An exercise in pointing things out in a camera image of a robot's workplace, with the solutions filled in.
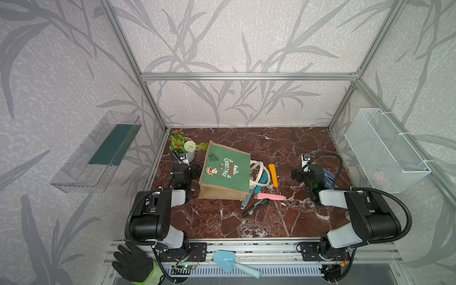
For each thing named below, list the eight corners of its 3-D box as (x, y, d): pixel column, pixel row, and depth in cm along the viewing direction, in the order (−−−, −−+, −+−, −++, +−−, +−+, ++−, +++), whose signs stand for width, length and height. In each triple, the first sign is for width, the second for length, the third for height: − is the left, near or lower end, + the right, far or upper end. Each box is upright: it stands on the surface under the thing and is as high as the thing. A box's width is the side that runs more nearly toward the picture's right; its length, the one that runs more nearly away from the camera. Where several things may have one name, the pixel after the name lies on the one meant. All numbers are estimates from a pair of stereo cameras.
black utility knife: (244, 218, 85) (244, 217, 83) (241, 212, 87) (241, 210, 85) (270, 203, 90) (270, 201, 88) (266, 198, 91) (267, 196, 90)
